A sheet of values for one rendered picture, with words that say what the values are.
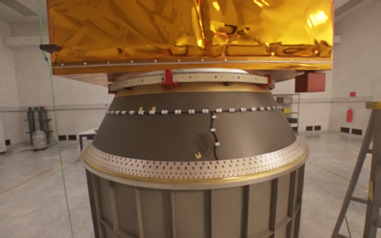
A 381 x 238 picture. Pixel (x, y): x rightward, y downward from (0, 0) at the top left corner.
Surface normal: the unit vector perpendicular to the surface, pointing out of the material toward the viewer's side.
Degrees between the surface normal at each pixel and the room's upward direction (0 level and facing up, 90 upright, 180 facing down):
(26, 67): 90
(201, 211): 90
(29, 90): 90
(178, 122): 62
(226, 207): 90
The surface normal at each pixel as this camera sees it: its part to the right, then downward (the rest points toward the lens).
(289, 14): 0.03, 0.11
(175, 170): -0.08, -0.66
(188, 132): -0.05, -0.38
